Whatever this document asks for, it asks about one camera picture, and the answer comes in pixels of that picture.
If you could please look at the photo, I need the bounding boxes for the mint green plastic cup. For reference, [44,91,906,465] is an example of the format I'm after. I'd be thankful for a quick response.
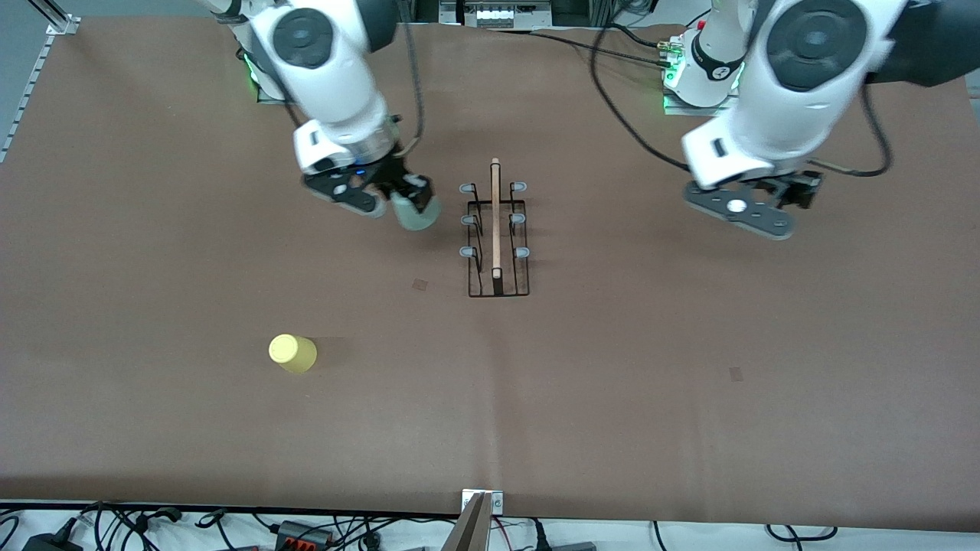
[390,191,442,232]

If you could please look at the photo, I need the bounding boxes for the black wire cup holder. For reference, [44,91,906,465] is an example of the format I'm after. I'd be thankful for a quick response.
[458,158,531,298]

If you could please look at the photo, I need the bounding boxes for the yellow plastic cup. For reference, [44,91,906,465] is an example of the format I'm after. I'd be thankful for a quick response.
[269,334,318,374]

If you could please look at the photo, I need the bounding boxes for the brown table cover sheet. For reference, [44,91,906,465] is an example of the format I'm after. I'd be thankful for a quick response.
[0,19,980,533]

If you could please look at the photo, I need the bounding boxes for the grey wedge-shaped beam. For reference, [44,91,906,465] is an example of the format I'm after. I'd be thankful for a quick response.
[443,494,495,551]

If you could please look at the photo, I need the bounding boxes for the black power strip orange switches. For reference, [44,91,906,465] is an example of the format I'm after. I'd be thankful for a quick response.
[276,520,335,551]

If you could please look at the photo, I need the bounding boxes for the black power adapter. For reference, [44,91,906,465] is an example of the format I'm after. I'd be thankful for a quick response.
[21,532,83,551]

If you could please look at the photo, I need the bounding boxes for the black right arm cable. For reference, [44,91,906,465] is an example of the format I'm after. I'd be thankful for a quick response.
[394,0,426,158]

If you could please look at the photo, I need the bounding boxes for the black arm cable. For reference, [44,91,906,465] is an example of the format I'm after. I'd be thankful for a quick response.
[590,21,895,178]
[394,0,426,158]

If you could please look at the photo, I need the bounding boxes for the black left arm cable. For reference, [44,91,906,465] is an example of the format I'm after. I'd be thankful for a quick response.
[590,21,895,178]

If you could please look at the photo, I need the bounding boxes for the black braided base cable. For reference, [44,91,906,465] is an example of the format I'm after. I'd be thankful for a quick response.
[528,27,675,68]

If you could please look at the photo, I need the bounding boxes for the aluminium profile post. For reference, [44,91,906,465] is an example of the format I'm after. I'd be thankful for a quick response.
[31,0,80,37]

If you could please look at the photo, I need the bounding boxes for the perforated aluminium rail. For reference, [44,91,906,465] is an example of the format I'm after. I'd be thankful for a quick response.
[0,29,58,163]

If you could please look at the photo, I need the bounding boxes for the black looped floor cable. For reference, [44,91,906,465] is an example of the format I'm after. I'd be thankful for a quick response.
[766,523,839,541]

